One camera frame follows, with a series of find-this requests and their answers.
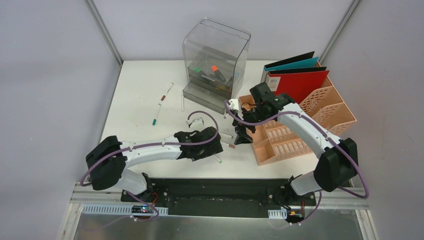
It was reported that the teal cap marker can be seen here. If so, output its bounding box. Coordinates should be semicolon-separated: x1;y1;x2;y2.
152;103;162;126

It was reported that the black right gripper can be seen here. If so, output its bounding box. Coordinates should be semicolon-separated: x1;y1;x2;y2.
233;104;271;145

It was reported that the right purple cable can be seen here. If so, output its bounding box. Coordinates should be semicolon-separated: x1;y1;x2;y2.
224;99;370;227

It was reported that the brown cap acrylic marker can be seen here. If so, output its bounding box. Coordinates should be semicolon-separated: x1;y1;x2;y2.
160;82;174;101

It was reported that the left circuit board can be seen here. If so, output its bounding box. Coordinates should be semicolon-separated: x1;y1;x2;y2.
131;205;155;214

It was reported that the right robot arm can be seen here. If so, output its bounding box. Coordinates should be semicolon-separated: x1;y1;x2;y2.
224;82;359;205

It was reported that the clear drawer organizer box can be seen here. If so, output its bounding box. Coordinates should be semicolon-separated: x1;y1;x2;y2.
182;17;252;114

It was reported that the blue cap brown marker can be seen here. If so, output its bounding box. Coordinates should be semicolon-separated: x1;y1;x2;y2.
220;141;236;149

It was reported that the dark green cap marker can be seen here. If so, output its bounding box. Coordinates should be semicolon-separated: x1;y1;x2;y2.
219;132;233;139

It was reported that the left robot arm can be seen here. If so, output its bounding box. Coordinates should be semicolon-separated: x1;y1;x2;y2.
85;126;223;203

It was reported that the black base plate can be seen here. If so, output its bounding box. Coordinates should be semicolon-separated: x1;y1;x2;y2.
120;178;317;218

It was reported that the orange tip black highlighter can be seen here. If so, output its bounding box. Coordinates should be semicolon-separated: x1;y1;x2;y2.
211;65;227;83

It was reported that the white acrylic marker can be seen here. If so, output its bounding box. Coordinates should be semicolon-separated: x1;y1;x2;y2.
181;94;185;112

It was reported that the green tip black highlighter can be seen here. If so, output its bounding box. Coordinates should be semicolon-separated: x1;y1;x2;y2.
194;67;215;82

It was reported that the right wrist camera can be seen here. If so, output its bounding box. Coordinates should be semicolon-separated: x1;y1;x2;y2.
227;98;241;115

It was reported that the teal notebook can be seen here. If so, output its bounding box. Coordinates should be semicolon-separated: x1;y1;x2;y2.
260;51;320;83

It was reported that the aluminium frame rail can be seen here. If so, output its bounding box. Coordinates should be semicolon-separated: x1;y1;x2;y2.
70;181;370;211

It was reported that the red notebook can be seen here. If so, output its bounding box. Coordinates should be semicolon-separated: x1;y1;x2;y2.
260;66;330;104

